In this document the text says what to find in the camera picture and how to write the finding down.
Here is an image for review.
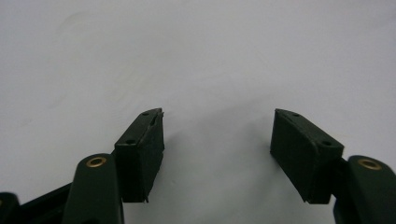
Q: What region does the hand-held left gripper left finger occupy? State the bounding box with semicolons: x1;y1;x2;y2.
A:
113;107;165;203

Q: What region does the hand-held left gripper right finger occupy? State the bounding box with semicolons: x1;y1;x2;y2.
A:
269;107;346;205

